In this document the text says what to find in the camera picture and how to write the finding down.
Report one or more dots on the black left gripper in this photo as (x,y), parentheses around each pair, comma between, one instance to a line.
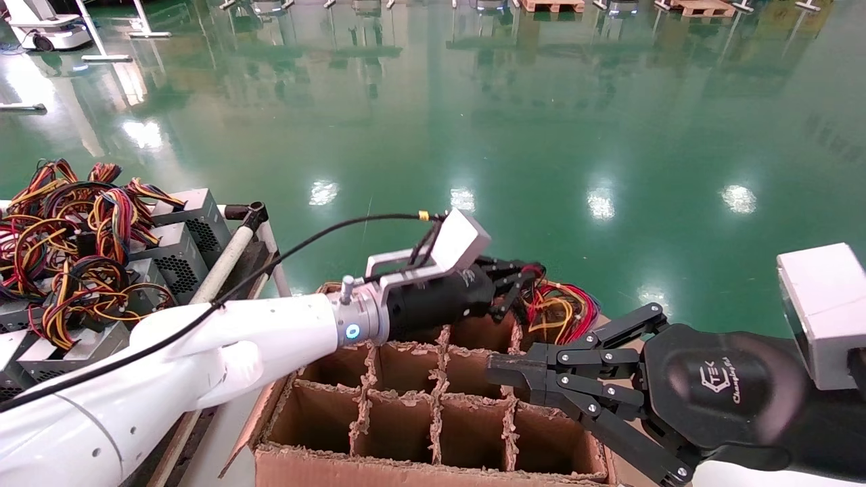
(440,301)

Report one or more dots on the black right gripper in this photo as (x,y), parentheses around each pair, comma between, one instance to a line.
(724,385)

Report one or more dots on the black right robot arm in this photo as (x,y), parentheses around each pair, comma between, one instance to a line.
(832,433)

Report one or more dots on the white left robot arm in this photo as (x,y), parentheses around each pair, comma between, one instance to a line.
(270,331)

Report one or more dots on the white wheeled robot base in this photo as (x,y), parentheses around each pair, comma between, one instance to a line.
(47,30)

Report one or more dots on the cardboard box with dividers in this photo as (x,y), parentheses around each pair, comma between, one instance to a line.
(406,426)

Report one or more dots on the white pipe leg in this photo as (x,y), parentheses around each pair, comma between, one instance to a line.
(269,237)

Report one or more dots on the black pipe connector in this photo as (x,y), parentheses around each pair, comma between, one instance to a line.
(254,215)

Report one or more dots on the wooden pallet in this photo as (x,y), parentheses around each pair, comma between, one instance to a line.
(700,8)
(551,5)

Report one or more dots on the grey power supply unit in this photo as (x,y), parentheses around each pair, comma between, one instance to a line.
(10,348)
(81,352)
(179,260)
(145,274)
(203,230)
(10,316)

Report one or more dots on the white stand leg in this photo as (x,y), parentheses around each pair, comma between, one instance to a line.
(145,27)
(101,47)

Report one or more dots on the grey floor bar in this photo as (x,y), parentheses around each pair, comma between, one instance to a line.
(24,107)

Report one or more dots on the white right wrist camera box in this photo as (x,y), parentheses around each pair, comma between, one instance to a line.
(822,311)

